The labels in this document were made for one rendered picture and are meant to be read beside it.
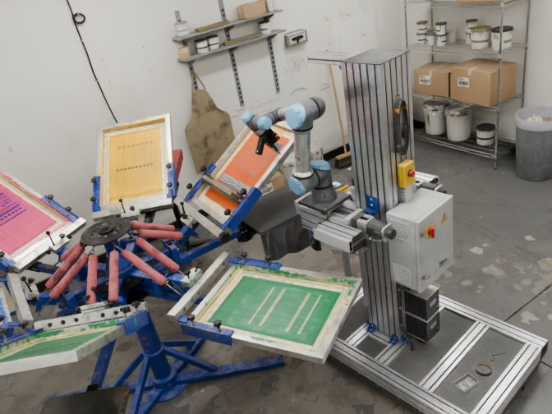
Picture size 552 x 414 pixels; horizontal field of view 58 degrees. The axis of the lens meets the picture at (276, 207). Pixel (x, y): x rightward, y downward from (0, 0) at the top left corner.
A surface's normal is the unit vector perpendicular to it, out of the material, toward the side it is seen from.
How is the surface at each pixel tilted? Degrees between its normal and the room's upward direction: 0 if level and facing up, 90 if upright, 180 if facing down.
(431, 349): 0
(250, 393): 0
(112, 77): 90
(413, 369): 0
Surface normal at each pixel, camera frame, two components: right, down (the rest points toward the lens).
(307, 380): -0.17, -0.86
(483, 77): -0.83, 0.35
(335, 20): 0.55, 0.32
